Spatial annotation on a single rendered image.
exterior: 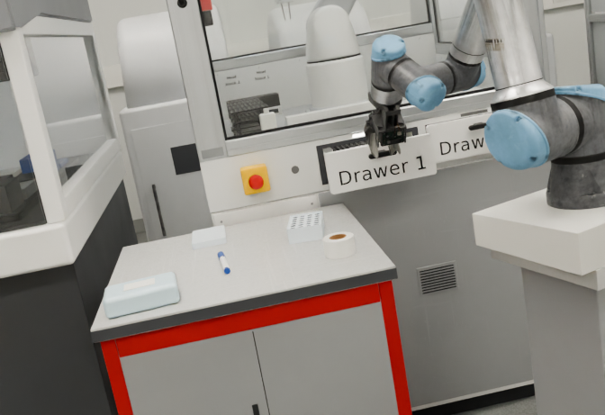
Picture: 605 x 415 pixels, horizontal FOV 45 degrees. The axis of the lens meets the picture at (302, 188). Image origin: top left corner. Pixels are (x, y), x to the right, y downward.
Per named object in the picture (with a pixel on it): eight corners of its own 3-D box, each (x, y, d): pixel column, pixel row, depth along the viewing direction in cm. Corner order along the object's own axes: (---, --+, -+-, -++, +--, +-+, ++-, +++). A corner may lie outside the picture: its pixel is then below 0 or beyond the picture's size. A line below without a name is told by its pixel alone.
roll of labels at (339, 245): (350, 258, 156) (347, 241, 155) (320, 259, 159) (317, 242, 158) (360, 248, 162) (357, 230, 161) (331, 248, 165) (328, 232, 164)
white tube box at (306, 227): (323, 239, 173) (320, 224, 172) (289, 244, 174) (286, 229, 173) (324, 224, 185) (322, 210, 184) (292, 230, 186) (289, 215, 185)
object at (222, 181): (556, 144, 211) (552, 94, 207) (210, 213, 201) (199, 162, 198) (449, 112, 303) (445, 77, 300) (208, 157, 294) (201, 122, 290)
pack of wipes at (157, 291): (178, 288, 157) (174, 268, 156) (180, 302, 147) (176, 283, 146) (108, 304, 154) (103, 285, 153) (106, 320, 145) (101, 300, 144)
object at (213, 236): (227, 243, 184) (225, 237, 184) (193, 249, 183) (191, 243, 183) (225, 230, 197) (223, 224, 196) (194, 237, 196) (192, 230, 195)
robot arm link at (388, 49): (387, 58, 154) (363, 40, 159) (386, 98, 162) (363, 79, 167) (416, 45, 157) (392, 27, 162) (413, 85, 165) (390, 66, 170)
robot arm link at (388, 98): (366, 74, 168) (401, 67, 169) (366, 89, 172) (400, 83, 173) (375, 94, 163) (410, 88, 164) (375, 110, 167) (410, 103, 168)
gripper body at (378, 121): (376, 150, 175) (376, 112, 166) (366, 126, 180) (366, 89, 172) (407, 144, 175) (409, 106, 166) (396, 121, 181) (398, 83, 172)
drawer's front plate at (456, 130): (529, 145, 208) (525, 107, 205) (432, 164, 205) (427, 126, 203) (527, 144, 209) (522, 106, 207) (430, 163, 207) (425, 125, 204)
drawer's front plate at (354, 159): (437, 174, 193) (431, 133, 191) (331, 194, 190) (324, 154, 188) (435, 172, 195) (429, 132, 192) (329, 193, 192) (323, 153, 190)
